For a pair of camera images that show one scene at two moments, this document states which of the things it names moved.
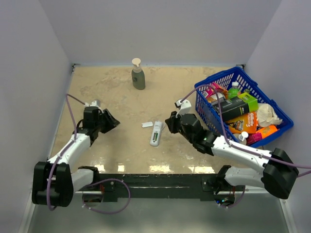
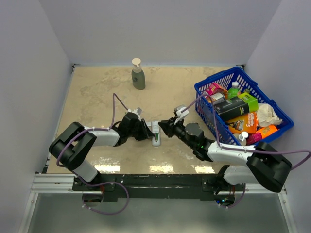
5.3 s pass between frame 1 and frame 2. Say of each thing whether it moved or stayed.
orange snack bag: stayed
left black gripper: moved
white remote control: stayed
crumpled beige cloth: stayed
